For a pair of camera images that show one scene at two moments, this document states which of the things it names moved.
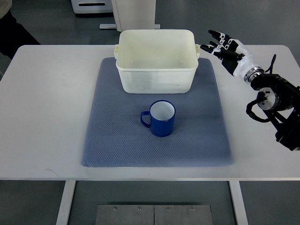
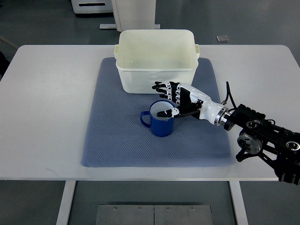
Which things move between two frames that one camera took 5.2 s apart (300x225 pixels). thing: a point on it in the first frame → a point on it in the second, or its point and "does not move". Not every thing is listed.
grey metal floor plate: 153,214 does not move
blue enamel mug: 162,114 does not move
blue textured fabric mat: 116,137 does not move
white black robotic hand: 235,56 → 189,101
